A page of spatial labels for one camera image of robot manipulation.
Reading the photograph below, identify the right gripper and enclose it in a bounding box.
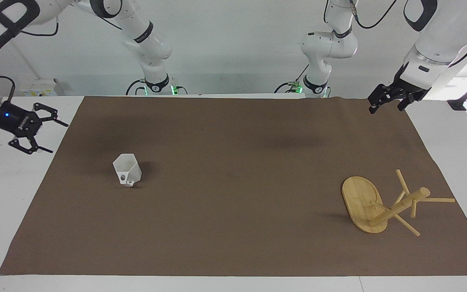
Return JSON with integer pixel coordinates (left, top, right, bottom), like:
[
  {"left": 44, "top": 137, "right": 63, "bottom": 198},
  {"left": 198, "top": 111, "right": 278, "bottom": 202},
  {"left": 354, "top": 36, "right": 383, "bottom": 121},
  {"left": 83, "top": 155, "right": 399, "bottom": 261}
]
[{"left": 0, "top": 101, "right": 69, "bottom": 156}]

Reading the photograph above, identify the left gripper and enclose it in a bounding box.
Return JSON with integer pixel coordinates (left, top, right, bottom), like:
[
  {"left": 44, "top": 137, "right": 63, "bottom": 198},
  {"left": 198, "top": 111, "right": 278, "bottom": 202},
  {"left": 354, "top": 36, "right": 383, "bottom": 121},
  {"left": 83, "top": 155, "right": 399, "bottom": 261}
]
[{"left": 368, "top": 64, "right": 432, "bottom": 114}]

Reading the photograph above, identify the white angular cup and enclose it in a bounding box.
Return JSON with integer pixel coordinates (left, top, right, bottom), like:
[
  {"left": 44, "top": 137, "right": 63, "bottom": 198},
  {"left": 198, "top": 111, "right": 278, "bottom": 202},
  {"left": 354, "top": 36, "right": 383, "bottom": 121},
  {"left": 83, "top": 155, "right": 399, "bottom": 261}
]
[{"left": 113, "top": 153, "right": 142, "bottom": 187}]

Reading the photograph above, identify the wooden cup rack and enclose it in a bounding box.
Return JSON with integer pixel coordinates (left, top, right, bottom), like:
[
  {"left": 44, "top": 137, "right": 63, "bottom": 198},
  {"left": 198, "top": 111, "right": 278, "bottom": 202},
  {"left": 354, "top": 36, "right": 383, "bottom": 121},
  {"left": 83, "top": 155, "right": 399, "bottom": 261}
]
[{"left": 342, "top": 169, "right": 456, "bottom": 237}]

